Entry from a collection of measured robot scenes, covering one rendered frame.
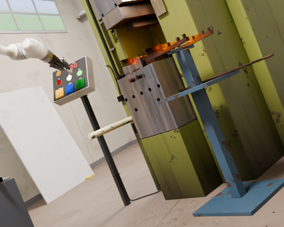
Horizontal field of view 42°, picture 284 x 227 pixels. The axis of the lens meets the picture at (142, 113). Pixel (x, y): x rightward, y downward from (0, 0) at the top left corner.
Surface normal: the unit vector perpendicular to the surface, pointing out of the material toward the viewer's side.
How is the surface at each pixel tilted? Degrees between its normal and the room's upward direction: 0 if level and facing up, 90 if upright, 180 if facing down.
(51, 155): 79
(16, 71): 90
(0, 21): 90
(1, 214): 90
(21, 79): 90
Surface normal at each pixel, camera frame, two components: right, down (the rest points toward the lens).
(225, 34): 0.63, -0.23
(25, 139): 0.73, -0.50
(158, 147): -0.68, 0.29
